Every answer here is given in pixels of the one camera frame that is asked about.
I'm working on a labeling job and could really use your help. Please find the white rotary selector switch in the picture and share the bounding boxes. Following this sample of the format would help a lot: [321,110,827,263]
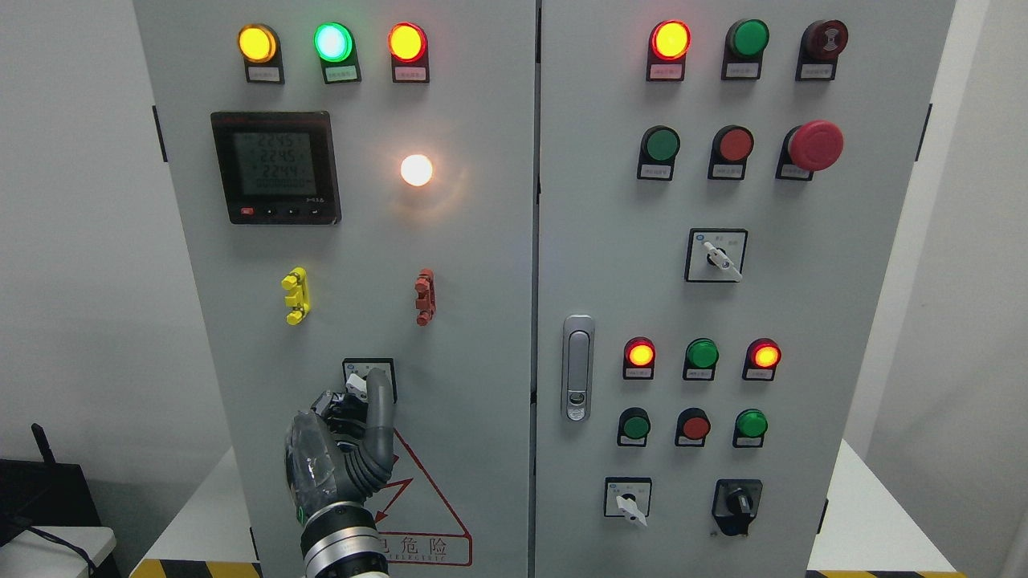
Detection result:
[341,357,398,401]
[603,477,652,527]
[684,228,748,283]

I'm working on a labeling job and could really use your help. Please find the black rotary knob switch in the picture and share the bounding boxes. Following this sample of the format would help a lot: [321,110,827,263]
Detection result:
[712,478,763,535]

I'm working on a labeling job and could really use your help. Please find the red terminal clip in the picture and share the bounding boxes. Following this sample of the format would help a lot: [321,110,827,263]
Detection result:
[414,268,436,327]

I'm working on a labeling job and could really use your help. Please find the black cable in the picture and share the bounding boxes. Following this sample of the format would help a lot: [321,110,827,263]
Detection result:
[0,514,101,577]

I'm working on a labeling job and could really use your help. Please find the red emergency stop button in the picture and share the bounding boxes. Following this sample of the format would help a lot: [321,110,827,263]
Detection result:
[786,120,844,172]

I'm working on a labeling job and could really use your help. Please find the green indicator light top right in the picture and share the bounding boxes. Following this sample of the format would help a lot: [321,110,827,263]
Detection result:
[726,19,769,59]

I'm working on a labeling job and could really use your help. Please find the lit red indicator lower right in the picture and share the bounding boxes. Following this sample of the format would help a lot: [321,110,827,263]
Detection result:
[748,338,781,370]

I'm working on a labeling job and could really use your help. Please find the lit red indicator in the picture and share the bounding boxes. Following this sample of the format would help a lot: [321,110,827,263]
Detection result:
[624,336,656,369]
[748,338,781,370]

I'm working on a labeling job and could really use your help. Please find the red push button upper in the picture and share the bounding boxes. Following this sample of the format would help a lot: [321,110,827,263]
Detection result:
[712,124,755,164]

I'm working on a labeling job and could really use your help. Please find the small clear lamp bulb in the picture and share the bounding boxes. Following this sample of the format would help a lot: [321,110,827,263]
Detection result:
[400,154,434,187]

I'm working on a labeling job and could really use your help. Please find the green indicator lower middle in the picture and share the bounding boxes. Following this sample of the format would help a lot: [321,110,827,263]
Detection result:
[684,338,720,370]

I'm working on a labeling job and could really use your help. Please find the red indicator light top right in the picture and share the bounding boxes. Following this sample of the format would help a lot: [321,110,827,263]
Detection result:
[650,19,691,63]

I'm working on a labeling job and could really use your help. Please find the red electrical danger sticker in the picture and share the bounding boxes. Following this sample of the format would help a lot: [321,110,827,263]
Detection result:
[365,430,473,567]

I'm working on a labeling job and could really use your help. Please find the green push button lower right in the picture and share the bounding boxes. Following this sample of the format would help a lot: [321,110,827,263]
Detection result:
[733,409,769,446]

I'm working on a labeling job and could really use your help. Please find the red indicator light left door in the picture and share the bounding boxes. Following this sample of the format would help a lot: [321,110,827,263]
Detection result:
[388,22,427,63]

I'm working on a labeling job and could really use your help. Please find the green push button lower left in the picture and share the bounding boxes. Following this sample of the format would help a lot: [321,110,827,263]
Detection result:
[618,407,652,447]

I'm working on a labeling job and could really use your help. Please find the lit green indicator light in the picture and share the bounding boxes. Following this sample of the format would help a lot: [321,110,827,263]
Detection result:
[313,22,355,63]

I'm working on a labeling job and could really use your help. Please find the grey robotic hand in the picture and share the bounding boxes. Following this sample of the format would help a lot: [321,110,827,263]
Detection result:
[285,367,395,523]

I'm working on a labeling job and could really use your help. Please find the yellow indicator light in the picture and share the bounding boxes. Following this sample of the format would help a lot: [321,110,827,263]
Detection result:
[236,22,279,63]

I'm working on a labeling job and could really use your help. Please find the lit red indicator lower left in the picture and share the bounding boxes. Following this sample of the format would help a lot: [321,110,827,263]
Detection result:
[624,336,656,369]

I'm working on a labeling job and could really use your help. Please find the green push button upper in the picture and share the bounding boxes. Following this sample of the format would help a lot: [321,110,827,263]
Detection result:
[640,125,682,164]

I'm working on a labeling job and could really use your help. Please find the black device with antenna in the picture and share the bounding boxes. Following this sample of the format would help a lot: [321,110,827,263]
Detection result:
[1,423,103,545]

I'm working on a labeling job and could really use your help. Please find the red push button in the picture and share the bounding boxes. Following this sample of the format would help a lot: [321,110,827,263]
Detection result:
[712,124,755,164]
[675,409,712,447]

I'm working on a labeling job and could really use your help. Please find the yellow terminal clip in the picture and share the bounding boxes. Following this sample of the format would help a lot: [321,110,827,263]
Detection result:
[280,267,311,326]

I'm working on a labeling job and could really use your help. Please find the black digital power meter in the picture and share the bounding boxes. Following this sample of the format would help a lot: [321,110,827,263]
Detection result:
[210,111,341,226]

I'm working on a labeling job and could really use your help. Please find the red push button lower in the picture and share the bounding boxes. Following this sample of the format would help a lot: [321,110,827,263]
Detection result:
[675,409,712,447]

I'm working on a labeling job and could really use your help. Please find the silver cabinet door handle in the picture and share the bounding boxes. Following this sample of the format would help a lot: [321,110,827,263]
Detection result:
[561,315,595,423]

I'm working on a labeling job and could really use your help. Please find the grey electrical control cabinet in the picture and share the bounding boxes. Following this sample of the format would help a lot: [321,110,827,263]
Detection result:
[133,1,955,577]

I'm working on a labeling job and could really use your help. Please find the dark red buzzer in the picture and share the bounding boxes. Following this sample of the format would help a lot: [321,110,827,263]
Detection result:
[802,19,849,62]

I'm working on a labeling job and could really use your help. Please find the green push button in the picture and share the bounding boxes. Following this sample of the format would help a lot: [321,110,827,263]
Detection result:
[640,125,682,164]
[618,407,652,447]
[733,409,769,446]

